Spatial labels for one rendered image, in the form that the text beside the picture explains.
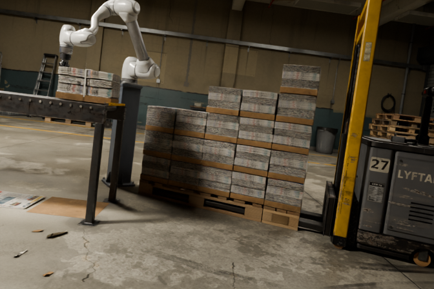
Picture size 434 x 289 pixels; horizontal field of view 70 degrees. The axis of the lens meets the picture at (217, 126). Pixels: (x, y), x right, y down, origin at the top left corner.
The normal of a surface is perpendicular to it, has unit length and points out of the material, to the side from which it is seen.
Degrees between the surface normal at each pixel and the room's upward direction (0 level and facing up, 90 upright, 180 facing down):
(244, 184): 90
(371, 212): 90
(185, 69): 90
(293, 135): 90
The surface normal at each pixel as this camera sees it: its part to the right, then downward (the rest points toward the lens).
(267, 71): 0.04, 0.06
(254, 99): -0.29, 0.01
